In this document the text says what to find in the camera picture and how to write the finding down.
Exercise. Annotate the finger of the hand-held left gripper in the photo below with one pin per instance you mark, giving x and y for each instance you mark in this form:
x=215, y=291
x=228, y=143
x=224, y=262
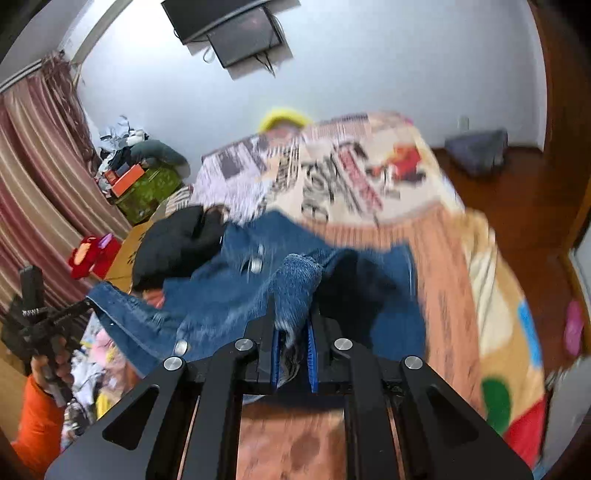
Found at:
x=71, y=310

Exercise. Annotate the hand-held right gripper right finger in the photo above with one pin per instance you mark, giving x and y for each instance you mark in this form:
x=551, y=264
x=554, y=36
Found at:
x=311, y=355

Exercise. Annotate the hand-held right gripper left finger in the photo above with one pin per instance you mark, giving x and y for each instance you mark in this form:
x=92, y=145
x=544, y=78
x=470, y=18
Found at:
x=276, y=355

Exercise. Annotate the blue denim jacket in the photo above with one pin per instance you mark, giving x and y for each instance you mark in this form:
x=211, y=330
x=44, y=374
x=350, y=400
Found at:
x=207, y=286

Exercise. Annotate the person's left forearm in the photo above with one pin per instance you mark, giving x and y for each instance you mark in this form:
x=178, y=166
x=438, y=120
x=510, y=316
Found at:
x=39, y=429

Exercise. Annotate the person's left hand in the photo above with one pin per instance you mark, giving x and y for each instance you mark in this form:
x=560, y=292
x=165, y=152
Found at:
x=57, y=364

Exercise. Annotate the red plush flower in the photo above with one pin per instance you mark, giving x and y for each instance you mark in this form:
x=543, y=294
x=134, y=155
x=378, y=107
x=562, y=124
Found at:
x=83, y=258

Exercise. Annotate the black cloth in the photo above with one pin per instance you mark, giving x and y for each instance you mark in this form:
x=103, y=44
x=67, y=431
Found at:
x=175, y=244

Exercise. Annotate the striped brown curtain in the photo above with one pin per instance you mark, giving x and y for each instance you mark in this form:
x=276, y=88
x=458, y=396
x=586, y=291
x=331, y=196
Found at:
x=41, y=184

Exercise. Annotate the green patterned box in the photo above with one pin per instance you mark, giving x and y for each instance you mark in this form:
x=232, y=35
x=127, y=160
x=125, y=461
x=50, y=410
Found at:
x=147, y=196

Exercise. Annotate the orange box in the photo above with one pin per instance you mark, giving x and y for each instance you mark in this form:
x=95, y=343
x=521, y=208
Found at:
x=127, y=180

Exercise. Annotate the printed blanket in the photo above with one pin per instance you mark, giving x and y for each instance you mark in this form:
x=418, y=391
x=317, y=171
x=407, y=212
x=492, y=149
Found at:
x=461, y=286

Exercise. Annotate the pile of white clutter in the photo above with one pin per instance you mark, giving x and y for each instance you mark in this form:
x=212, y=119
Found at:
x=117, y=143

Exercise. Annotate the grey cushion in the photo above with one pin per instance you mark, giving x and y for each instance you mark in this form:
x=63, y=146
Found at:
x=161, y=154

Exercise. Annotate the yellow plastic item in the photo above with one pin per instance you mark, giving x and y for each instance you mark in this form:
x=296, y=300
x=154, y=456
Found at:
x=284, y=119

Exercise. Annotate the dark grey floor cloth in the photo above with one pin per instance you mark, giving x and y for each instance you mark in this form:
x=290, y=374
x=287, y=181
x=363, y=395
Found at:
x=478, y=152

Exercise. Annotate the pink slipper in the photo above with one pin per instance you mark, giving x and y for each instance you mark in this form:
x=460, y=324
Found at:
x=574, y=327

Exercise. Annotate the small black monitor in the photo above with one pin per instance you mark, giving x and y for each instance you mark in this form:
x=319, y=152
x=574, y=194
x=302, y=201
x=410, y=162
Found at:
x=247, y=39

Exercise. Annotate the wooden door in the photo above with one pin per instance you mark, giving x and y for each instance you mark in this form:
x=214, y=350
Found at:
x=568, y=92

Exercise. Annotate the white wall socket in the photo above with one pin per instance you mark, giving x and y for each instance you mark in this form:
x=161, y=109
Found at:
x=462, y=122

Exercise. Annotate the black wall television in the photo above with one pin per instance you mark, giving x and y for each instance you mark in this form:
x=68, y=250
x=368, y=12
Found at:
x=203, y=16

